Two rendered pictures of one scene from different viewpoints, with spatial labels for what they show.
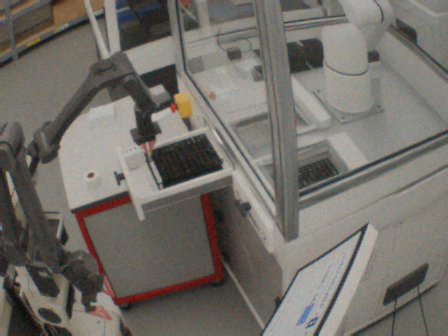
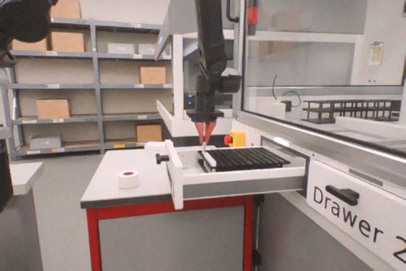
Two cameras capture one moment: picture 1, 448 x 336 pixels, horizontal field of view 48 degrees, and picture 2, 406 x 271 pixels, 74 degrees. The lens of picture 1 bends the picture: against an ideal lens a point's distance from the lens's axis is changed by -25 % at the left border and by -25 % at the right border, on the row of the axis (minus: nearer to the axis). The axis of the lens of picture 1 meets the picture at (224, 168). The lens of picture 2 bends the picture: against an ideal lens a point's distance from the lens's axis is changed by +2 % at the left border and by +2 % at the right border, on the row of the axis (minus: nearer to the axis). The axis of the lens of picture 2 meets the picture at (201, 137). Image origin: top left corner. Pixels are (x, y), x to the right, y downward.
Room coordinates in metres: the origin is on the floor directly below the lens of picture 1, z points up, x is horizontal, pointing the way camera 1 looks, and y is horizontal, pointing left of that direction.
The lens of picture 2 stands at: (0.94, 0.19, 1.11)
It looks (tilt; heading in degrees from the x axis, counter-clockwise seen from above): 12 degrees down; 4
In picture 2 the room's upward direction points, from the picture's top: straight up
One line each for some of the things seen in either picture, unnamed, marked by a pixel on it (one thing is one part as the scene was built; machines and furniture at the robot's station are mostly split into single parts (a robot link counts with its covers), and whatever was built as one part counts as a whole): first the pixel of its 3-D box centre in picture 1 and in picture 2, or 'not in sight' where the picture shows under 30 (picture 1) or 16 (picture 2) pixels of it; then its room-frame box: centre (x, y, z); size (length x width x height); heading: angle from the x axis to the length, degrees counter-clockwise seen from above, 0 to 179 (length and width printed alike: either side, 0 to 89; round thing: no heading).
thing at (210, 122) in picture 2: (145, 143); (201, 129); (1.72, 0.24, 0.98); 0.07 x 0.07 x 0.09; 15
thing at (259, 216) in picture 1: (253, 211); (356, 209); (1.44, -0.07, 0.87); 0.29 x 0.02 x 0.11; 16
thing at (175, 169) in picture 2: (128, 182); (172, 168); (1.65, 0.32, 0.87); 0.29 x 0.02 x 0.11; 16
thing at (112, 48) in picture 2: not in sight; (120, 50); (5.26, 1.75, 1.61); 0.40 x 0.30 x 0.17; 112
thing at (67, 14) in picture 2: not in sight; (65, 11); (4.99, 2.44, 2.11); 0.41 x 0.32 x 0.28; 112
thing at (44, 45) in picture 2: not in sight; (32, 43); (4.81, 2.87, 1.66); 0.41 x 0.32 x 0.28; 112
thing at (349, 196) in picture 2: (244, 207); (346, 194); (1.43, -0.04, 0.91); 0.07 x 0.04 x 0.01; 16
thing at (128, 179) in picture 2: (92, 179); (128, 179); (1.81, 0.51, 0.78); 0.07 x 0.07 x 0.04
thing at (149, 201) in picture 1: (185, 165); (242, 167); (1.71, 0.12, 0.86); 0.40 x 0.26 x 0.06; 106
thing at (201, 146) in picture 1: (182, 164); (239, 166); (1.71, 0.13, 0.87); 0.22 x 0.18 x 0.06; 106
